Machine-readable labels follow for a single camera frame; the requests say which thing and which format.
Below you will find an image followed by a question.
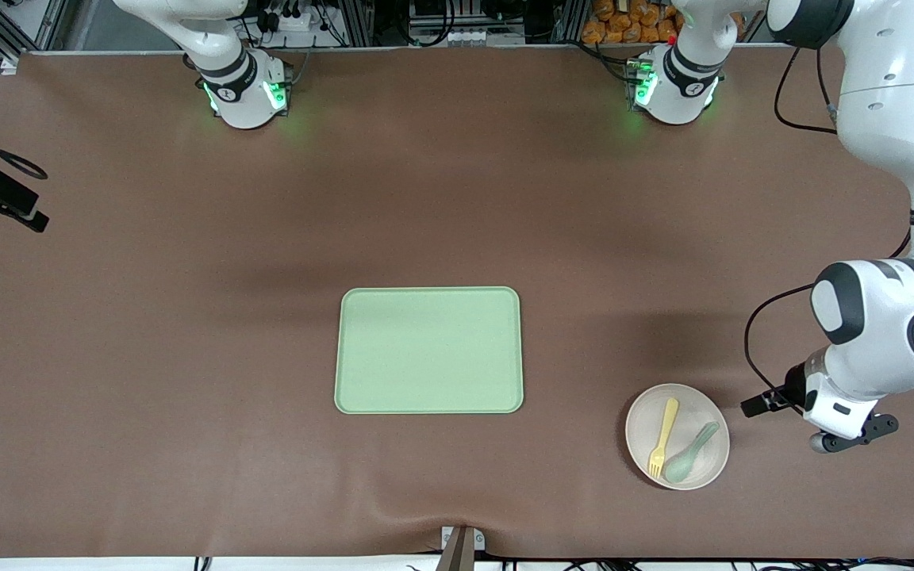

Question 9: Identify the yellow plastic fork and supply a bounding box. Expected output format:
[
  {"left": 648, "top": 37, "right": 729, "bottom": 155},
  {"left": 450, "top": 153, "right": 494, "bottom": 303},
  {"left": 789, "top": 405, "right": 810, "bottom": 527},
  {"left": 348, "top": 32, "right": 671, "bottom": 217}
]
[{"left": 648, "top": 397, "right": 679, "bottom": 480}]

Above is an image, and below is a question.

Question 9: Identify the light green plastic spoon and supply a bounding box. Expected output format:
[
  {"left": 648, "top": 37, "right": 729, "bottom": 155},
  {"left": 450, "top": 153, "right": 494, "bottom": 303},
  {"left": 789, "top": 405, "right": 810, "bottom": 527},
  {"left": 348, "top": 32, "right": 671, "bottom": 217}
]
[{"left": 664, "top": 421, "right": 720, "bottom": 485}]

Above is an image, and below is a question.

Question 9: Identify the round beige plate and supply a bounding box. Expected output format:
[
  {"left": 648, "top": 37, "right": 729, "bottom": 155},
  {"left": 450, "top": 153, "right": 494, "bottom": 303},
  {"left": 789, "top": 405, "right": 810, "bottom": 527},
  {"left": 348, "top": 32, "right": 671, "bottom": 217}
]
[{"left": 625, "top": 384, "right": 731, "bottom": 491}]

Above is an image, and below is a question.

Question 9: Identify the brown table mat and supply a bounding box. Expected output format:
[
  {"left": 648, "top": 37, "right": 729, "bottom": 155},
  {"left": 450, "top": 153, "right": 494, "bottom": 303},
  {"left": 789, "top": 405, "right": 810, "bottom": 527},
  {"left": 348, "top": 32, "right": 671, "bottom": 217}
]
[{"left": 0, "top": 46, "right": 914, "bottom": 560}]

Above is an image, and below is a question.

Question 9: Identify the white power strip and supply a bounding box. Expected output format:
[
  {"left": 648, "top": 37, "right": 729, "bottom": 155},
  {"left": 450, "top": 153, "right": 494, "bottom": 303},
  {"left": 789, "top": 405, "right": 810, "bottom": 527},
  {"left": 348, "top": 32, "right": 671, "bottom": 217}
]
[{"left": 265, "top": 4, "right": 323, "bottom": 33}]

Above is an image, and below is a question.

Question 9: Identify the light green rectangular tray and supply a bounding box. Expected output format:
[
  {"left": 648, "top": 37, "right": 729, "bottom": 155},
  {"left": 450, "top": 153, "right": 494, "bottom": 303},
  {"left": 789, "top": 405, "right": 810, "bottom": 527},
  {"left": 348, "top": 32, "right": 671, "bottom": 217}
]
[{"left": 334, "top": 286, "right": 524, "bottom": 416}]

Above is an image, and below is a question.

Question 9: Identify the pile of orange objects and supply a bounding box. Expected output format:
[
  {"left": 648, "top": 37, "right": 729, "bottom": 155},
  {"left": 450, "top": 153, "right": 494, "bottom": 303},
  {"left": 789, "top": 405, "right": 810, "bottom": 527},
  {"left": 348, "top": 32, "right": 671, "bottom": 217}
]
[{"left": 582, "top": 0, "right": 682, "bottom": 44}]

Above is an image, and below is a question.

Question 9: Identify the white terminal block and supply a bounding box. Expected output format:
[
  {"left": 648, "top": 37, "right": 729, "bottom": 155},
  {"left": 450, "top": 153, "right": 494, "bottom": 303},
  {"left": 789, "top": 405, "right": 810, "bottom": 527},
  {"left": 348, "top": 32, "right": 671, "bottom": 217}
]
[{"left": 408, "top": 28, "right": 478, "bottom": 46}]

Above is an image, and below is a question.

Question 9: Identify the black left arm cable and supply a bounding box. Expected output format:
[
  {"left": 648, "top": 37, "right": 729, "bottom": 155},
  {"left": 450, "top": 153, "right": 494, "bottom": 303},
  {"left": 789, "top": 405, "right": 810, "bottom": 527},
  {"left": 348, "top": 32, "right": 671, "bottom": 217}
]
[{"left": 744, "top": 46, "right": 914, "bottom": 397}]

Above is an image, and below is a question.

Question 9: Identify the metal table clamp bracket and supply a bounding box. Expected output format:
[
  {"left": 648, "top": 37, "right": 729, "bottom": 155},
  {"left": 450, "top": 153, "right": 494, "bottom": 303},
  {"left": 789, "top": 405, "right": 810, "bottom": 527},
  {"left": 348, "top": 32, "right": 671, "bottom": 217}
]
[{"left": 435, "top": 526, "right": 486, "bottom": 571}]

